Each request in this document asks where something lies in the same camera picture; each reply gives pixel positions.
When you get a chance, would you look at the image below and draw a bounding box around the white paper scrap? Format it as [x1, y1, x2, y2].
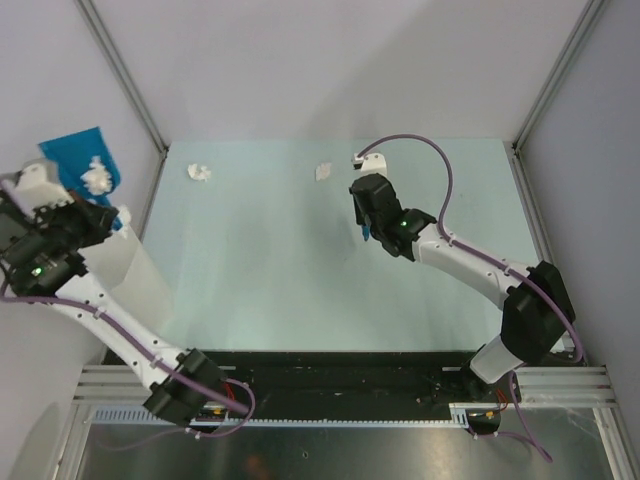
[314, 162, 332, 182]
[187, 163, 212, 182]
[118, 205, 132, 226]
[81, 156, 113, 196]

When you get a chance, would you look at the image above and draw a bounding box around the blue plastic dustpan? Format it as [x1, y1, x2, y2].
[38, 127, 121, 208]

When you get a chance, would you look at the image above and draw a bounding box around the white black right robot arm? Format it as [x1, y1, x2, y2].
[349, 173, 575, 401]

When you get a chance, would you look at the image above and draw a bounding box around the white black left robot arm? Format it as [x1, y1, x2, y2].
[1, 192, 247, 427]

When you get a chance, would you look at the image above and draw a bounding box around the translucent white waste bin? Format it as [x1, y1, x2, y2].
[80, 227, 174, 334]

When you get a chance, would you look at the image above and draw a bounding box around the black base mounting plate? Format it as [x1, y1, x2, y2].
[102, 350, 586, 419]

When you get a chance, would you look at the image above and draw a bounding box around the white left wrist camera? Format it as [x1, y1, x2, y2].
[1, 158, 74, 219]

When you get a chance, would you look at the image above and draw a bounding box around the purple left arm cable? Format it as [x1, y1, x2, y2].
[0, 264, 257, 446]

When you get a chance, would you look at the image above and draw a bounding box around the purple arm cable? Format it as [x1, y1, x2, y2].
[0, 264, 257, 446]
[357, 133, 586, 462]

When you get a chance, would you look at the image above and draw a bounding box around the aluminium corner post right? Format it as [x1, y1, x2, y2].
[512, 0, 609, 151]

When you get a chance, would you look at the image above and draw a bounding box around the aluminium corner post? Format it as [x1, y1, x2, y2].
[512, 0, 609, 151]
[74, 0, 168, 158]

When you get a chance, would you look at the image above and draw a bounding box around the aluminium frame rail left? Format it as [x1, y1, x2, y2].
[73, 365, 151, 406]

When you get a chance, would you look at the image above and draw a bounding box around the grey slotted cable duct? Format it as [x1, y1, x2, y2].
[89, 402, 469, 427]

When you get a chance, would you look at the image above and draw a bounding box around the aluminium corner post left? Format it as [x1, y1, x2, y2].
[74, 0, 168, 158]

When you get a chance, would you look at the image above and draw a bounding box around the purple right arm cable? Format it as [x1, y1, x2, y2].
[357, 133, 586, 462]

